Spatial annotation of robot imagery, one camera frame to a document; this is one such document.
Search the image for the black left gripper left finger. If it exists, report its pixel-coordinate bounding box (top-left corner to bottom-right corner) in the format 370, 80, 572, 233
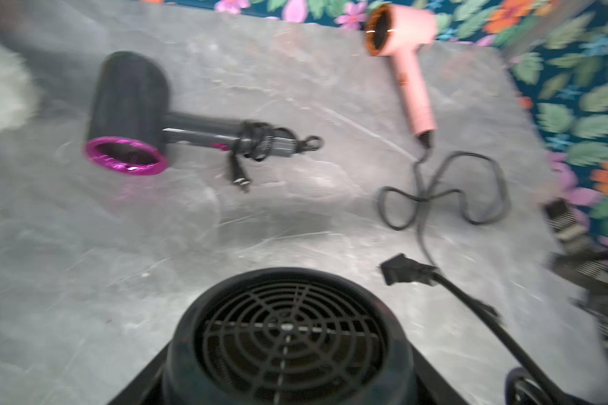
108, 344, 169, 405

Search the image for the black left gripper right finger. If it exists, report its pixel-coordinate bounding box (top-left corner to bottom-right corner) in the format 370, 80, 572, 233
412, 346, 467, 405

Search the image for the black cord with plug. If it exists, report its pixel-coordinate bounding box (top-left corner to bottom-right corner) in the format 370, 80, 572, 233
379, 252, 589, 405

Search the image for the dark grey hair dryer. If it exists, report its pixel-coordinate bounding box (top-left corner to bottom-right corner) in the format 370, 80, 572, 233
84, 52, 324, 187
162, 268, 418, 404

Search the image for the pink hair dryer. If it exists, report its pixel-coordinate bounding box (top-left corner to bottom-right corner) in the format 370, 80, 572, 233
366, 3, 437, 138

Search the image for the striped black white sock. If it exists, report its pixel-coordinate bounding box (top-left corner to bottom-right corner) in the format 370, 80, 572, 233
543, 199, 608, 359

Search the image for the white teddy bear blue shirt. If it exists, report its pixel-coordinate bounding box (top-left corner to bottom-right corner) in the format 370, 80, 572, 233
0, 44, 40, 133

